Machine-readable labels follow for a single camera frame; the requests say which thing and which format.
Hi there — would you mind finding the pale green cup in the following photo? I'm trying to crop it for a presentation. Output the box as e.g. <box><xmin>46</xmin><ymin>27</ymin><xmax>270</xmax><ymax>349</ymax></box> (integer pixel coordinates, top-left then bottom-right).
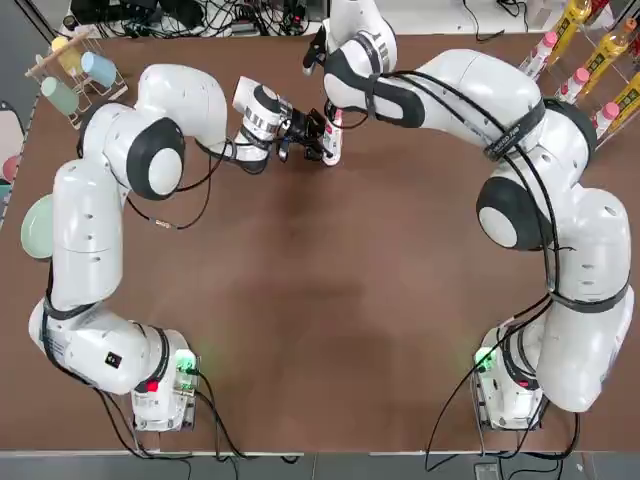
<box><xmin>39</xmin><ymin>75</ymin><xmax>80</xmax><ymax>115</ymax></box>

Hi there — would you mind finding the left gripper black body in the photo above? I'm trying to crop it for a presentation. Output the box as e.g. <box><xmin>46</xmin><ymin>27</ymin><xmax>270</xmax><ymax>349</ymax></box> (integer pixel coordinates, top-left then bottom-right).
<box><xmin>279</xmin><ymin>106</ymin><xmax>315</xmax><ymax>148</ymax></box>

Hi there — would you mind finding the white drink bottle pink cap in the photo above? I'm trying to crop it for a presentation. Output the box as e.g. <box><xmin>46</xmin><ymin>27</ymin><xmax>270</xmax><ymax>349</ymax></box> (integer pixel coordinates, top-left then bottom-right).
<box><xmin>589</xmin><ymin>102</ymin><xmax>621</xmax><ymax>139</ymax></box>
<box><xmin>554</xmin><ymin>67</ymin><xmax>591</xmax><ymax>104</ymax></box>
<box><xmin>519</xmin><ymin>30</ymin><xmax>560</xmax><ymax>81</ymax></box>

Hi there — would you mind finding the translucent storage box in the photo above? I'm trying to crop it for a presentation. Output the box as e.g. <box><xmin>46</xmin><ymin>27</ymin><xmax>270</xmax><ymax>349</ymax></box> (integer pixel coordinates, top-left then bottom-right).
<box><xmin>0</xmin><ymin>101</ymin><xmax>26</xmax><ymax>166</ymax></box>

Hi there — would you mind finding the blue plastic basket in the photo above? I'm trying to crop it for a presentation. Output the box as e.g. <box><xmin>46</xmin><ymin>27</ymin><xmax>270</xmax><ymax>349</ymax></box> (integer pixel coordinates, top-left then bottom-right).
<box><xmin>0</xmin><ymin>182</ymin><xmax>14</xmax><ymax>234</ymax></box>

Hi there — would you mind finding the black base cable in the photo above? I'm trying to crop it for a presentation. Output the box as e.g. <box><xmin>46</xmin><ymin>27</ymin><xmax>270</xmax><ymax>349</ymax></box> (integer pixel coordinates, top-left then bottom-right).
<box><xmin>424</xmin><ymin>364</ymin><xmax>489</xmax><ymax>459</ymax></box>
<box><xmin>189</xmin><ymin>368</ymin><xmax>306</xmax><ymax>460</ymax></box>
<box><xmin>479</xmin><ymin>387</ymin><xmax>582</xmax><ymax>460</ymax></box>
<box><xmin>94</xmin><ymin>389</ymin><xmax>194</xmax><ymax>480</ymax></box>

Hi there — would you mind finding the pale blue cup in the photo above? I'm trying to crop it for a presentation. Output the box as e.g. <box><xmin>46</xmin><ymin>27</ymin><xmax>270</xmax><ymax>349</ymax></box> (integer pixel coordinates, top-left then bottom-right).
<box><xmin>79</xmin><ymin>51</ymin><xmax>120</xmax><ymax>87</ymax></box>

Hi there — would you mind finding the black power strip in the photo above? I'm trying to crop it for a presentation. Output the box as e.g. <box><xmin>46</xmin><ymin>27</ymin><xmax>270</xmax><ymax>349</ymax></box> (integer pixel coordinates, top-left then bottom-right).
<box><xmin>284</xmin><ymin>0</ymin><xmax>309</xmax><ymax>34</ymax></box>

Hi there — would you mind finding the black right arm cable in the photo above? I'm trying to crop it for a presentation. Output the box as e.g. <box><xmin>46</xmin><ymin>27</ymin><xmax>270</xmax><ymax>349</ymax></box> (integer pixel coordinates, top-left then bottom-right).
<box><xmin>369</xmin><ymin>69</ymin><xmax>564</xmax><ymax>374</ymax></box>

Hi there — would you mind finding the pale yellow cup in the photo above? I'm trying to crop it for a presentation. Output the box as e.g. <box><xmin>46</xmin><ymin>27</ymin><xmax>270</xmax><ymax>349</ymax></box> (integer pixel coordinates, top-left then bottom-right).
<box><xmin>51</xmin><ymin>37</ymin><xmax>84</xmax><ymax>72</ymax></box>

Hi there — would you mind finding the pale green plate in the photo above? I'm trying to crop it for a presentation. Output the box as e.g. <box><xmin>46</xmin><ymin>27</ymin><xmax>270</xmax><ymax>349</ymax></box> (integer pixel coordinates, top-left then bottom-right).
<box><xmin>19</xmin><ymin>193</ymin><xmax>56</xmax><ymax>262</ymax></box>

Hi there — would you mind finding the wire cup rack wooden handle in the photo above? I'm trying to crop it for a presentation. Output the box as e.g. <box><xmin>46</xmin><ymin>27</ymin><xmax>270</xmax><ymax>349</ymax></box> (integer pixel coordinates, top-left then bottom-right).
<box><xmin>24</xmin><ymin>24</ymin><xmax>129</xmax><ymax>126</ymax></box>

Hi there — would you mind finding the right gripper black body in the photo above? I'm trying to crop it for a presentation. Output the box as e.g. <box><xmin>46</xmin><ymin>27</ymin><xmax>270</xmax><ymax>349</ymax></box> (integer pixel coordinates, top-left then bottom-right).
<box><xmin>302</xmin><ymin>27</ymin><xmax>328</xmax><ymax>77</ymax></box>

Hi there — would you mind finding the white pink-label drink bottle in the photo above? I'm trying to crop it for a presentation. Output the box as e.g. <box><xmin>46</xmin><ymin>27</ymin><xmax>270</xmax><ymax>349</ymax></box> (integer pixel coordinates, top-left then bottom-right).
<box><xmin>322</xmin><ymin>110</ymin><xmax>346</xmax><ymax>168</ymax></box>

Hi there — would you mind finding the clear acrylic stepped shelf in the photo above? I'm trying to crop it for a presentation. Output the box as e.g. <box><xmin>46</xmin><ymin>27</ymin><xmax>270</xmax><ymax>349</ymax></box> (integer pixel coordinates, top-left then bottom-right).
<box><xmin>517</xmin><ymin>14</ymin><xmax>640</xmax><ymax>174</ymax></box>

